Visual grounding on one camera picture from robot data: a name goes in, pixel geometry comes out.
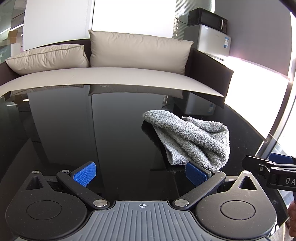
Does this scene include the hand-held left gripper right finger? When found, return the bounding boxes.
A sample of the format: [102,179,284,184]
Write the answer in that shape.
[173,161,259,211]

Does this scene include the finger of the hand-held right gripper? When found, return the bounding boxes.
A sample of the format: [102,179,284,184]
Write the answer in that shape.
[268,152,296,165]
[242,156,273,175]

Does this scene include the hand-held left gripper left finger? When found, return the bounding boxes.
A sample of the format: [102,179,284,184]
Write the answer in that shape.
[24,161,110,211]

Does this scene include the grey terry towel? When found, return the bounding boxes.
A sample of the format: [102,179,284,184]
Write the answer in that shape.
[142,110,231,172]

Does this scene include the person's right hand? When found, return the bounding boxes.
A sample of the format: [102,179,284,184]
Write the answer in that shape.
[288,199,296,232]

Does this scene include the brown sofa with beige seat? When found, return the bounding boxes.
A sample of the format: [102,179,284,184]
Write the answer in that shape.
[0,38,234,98]

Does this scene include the small beige cushion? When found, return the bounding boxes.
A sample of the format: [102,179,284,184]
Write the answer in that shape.
[5,44,90,75]

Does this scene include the silver mini fridge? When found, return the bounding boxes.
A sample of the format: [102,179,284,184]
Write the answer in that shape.
[184,24,232,61]

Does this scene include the large beige cushion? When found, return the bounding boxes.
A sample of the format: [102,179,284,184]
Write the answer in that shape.
[88,30,194,76]

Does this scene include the black microwave oven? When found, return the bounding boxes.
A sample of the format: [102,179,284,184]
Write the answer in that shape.
[187,7,228,33]

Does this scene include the white board panel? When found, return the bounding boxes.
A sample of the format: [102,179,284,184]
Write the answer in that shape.
[23,0,94,52]
[91,0,179,39]

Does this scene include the cardboard box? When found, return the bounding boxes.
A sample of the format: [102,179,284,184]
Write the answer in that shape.
[7,30,24,45]

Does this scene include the window blinds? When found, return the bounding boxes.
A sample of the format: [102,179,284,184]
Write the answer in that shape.
[172,0,215,40]

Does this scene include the grey window frame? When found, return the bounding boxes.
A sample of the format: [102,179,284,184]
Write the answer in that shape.
[254,76,296,161]

